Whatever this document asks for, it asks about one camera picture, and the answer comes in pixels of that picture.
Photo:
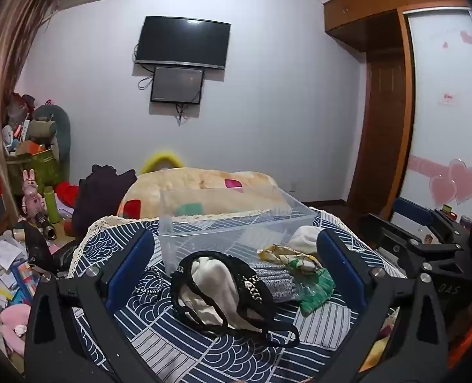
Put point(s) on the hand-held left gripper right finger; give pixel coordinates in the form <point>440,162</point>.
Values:
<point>339,267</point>

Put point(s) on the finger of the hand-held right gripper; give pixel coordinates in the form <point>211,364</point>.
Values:
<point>411,209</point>
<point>391,235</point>

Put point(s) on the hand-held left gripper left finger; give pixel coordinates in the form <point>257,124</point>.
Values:
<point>132,265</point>

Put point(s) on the white cloth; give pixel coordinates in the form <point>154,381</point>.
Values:
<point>303,239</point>

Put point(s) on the yellow patterned scarf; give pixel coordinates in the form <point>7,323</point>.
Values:
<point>275,253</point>

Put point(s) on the grey knit cloth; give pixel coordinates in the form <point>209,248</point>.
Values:
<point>275,283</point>

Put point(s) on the black trimmed cream garment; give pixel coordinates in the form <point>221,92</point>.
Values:
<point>212,287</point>

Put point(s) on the clear plastic storage bin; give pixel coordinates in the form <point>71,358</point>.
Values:
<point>220,239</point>

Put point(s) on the blue white patterned tablecloth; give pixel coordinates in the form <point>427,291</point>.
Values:
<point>160,327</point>

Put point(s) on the dark purple garment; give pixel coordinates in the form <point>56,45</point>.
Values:
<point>100,195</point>

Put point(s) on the brown wooden door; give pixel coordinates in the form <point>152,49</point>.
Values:
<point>379,127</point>

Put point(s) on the black bag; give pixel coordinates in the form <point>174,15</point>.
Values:
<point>40,247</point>

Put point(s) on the black cylinder lens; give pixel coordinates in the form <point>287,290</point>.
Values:
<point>46,227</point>

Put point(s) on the red cloth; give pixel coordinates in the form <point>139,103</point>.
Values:
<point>66,193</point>

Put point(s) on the green bottle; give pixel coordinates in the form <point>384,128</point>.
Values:
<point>51,205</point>

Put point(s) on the cream patterned pillow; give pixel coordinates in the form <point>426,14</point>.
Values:
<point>204,183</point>

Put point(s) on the pink rabbit toy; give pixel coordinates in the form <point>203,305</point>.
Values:
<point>31,197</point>

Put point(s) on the white heart sliding door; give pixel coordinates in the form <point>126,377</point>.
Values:
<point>439,87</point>

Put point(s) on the pile of papers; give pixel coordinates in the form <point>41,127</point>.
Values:
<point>4,271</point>

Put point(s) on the pink plush toy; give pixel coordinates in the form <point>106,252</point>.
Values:
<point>14,323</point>

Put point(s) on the green storage box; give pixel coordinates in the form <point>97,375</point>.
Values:
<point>40,171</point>

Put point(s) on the grey green plush pillow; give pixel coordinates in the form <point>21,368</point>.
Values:
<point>62,135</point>

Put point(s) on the white handheld fan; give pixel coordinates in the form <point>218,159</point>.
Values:
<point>7,135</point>

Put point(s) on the wooden wardrobe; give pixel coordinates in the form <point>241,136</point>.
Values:
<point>363,20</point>

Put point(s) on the striped brown curtain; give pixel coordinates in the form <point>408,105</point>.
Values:
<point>4,48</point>

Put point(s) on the white wall socket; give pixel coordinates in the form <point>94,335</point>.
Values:
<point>293,185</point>

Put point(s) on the small black wall monitor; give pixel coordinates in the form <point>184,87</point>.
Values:
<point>176,85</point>

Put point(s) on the black wall television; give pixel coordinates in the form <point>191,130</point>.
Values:
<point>182,42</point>

